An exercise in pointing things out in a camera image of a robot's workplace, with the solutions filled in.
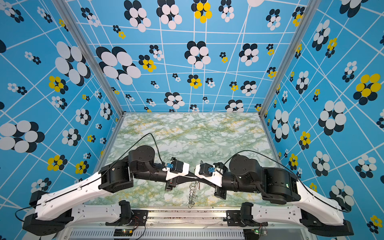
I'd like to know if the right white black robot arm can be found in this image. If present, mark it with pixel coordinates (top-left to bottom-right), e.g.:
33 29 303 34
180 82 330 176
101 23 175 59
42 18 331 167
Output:
195 154 354 237

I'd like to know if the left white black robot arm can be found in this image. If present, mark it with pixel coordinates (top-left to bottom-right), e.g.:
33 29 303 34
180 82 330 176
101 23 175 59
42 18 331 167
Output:
22 145 196 236

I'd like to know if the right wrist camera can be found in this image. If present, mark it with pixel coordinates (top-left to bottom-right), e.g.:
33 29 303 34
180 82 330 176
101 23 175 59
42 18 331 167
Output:
195 162 225 187

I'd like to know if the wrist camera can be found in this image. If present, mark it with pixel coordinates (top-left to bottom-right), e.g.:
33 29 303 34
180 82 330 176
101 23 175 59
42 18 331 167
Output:
195 162 225 187
163 158 190 181

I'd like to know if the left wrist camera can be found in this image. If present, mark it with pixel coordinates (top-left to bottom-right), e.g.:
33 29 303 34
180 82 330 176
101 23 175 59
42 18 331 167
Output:
163 158 190 181

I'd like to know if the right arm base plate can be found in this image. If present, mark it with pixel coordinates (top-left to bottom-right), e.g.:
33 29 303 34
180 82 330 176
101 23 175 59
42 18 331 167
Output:
223 210 269 228

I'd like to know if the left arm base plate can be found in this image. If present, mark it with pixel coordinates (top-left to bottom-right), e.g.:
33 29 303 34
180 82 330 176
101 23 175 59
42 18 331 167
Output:
106 210 149 226

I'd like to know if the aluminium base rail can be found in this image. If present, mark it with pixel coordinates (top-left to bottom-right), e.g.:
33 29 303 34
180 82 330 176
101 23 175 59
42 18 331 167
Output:
56 208 317 240

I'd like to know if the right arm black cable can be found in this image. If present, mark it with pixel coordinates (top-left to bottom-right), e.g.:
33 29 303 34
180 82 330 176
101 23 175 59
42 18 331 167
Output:
221 149 350 213

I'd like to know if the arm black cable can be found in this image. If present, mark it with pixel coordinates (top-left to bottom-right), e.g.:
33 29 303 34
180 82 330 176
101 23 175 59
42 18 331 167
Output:
221 149 350 213
14 132 166 223

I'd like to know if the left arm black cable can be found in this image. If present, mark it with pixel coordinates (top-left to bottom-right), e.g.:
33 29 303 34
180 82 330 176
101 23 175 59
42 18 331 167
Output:
14 132 166 223

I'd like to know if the right aluminium corner post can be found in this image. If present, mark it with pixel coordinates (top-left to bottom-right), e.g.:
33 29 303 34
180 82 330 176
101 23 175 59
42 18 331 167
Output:
260 0 321 117

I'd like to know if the aluminium corner post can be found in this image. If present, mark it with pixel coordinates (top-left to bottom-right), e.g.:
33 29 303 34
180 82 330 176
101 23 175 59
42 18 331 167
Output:
52 1 124 118
260 0 321 117

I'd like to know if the left aluminium corner post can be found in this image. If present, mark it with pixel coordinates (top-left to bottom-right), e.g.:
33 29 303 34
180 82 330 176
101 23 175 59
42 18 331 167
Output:
52 1 124 118

